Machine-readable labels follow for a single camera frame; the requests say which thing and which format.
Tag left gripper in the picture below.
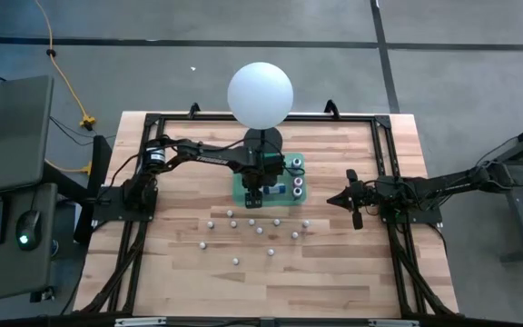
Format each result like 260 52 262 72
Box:
241 152 285 209

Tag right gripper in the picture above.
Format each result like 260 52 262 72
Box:
327 168 383 231

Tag teal translucent plastic bin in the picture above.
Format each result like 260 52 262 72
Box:
232 152 309 208

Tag white globe lamp black stand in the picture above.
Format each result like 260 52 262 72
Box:
227 61 295 154

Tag black upright stand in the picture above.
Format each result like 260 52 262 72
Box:
74 134 113 246

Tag black computer mouse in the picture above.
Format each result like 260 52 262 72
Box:
15 209 44 252

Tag grey side desk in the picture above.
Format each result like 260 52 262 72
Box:
0 183 58 305

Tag black aluminium rig frame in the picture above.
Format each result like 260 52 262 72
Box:
74 100 460 319

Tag silver bracket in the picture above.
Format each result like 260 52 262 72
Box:
369 319 420 327
114 317 167 327

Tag black metal cart frame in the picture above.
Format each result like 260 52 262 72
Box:
471 114 523 264

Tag yellow extension cable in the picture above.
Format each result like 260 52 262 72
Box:
34 0 98 176

